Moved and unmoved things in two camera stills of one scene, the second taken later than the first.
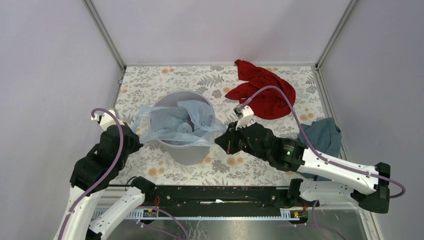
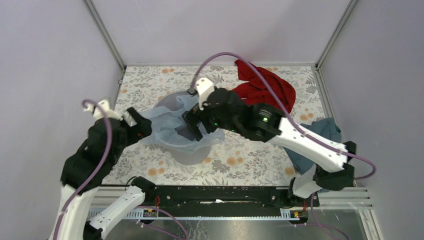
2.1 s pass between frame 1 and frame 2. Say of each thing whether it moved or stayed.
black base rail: stayed
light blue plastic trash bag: moved
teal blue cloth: stayed
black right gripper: moved
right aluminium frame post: stayed
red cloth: stayed
